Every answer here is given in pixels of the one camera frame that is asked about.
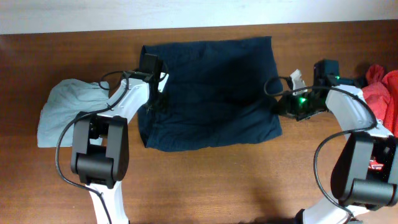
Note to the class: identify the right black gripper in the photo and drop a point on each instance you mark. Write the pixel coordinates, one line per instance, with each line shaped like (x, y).
(284, 104)

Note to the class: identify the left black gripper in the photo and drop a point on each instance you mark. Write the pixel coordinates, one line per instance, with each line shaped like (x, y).
(158, 101)

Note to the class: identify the navy blue shorts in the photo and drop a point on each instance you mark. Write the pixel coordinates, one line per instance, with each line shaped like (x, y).
(219, 93)

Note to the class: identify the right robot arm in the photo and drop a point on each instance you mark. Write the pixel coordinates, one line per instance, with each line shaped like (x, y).
(364, 177)

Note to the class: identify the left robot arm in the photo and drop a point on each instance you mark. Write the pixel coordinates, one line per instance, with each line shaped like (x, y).
(100, 144)

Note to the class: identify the dark garment under jersey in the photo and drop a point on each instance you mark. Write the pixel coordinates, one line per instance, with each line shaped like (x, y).
(361, 82)

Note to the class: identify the red jersey with lettering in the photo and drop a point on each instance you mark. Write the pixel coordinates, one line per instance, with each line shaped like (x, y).
(381, 95)

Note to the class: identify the light grey folded cloth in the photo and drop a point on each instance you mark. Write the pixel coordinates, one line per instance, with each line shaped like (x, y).
(65, 101)

